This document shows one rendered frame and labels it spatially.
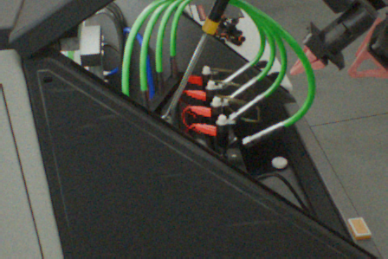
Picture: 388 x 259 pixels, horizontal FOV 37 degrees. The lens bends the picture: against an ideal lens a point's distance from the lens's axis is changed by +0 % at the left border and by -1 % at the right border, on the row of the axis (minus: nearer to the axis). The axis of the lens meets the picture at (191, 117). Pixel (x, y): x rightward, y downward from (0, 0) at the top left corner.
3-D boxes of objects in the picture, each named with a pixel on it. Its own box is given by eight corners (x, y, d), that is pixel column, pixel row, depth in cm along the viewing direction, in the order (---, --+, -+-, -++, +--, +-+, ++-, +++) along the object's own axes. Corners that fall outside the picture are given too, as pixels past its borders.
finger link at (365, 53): (332, 69, 98) (374, 42, 91) (344, 44, 102) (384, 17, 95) (359, 96, 99) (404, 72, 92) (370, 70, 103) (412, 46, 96)
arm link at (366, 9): (384, 22, 111) (381, 12, 116) (360, -4, 110) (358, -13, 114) (355, 44, 114) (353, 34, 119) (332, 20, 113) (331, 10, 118)
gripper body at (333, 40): (303, 26, 121) (331, 3, 117) (336, 59, 123) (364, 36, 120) (303, 39, 115) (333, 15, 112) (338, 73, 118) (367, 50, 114)
